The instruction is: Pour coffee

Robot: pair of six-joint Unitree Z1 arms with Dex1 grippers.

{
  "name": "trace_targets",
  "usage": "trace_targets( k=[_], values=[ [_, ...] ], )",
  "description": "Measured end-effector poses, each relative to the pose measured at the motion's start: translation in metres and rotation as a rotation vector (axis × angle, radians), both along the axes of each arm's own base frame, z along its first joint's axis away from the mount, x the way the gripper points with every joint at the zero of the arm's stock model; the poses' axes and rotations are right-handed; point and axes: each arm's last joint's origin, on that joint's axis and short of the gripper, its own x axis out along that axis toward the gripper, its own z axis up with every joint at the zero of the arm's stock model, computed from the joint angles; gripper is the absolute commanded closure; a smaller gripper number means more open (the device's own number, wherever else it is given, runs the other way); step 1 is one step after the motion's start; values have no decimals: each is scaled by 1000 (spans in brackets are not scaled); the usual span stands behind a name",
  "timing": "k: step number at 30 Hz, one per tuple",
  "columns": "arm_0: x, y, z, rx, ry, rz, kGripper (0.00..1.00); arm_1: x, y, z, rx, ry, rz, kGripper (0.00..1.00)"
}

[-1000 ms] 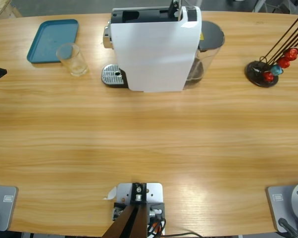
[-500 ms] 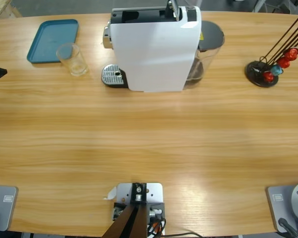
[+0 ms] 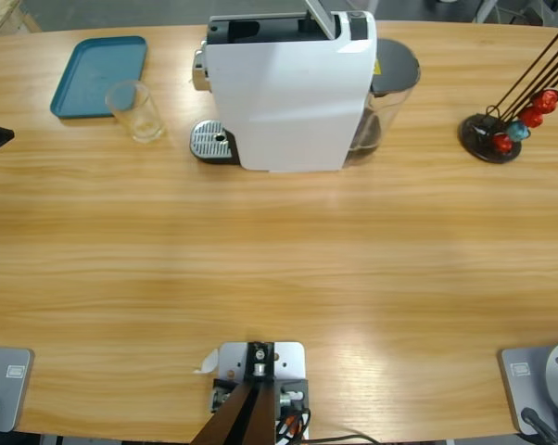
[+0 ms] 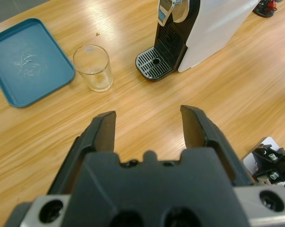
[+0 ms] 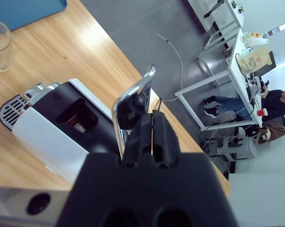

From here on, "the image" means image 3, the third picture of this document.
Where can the wooden pallet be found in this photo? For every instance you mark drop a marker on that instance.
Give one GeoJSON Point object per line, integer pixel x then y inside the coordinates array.
{"type": "Point", "coordinates": [1, 16]}

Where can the black capsule holder with rods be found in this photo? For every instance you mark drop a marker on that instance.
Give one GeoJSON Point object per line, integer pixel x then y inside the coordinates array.
{"type": "Point", "coordinates": [473, 134]}

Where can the clear drinking glass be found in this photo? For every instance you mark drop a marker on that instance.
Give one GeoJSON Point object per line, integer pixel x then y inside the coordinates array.
{"type": "Point", "coordinates": [142, 120]}

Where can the teal plastic tray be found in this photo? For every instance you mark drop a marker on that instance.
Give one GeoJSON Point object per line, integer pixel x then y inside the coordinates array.
{"type": "Point", "coordinates": [93, 69]}

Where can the blue foil coffee capsule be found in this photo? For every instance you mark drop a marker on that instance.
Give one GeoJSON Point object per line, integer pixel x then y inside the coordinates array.
{"type": "Point", "coordinates": [517, 131]}

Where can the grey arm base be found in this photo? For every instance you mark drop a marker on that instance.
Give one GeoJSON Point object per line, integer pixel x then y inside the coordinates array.
{"type": "Point", "coordinates": [520, 371]}
{"type": "Point", "coordinates": [10, 371]}

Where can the grey metal chair frame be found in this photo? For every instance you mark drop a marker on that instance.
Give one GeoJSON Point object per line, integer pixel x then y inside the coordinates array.
{"type": "Point", "coordinates": [485, 11]}

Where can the white capsule coffee machine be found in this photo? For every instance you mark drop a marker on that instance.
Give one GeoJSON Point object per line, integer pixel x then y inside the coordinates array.
{"type": "Point", "coordinates": [288, 102]}

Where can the red foil coffee capsule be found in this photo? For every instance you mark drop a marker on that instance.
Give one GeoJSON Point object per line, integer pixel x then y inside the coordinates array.
{"type": "Point", "coordinates": [531, 117]}
{"type": "Point", "coordinates": [503, 143]}
{"type": "Point", "coordinates": [545, 101]}

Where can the white paper scrap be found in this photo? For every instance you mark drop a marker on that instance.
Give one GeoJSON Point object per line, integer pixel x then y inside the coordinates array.
{"type": "Point", "coordinates": [209, 361]}

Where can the black post with brackets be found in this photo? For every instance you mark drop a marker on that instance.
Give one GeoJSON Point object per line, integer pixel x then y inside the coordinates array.
{"type": "Point", "coordinates": [256, 417]}

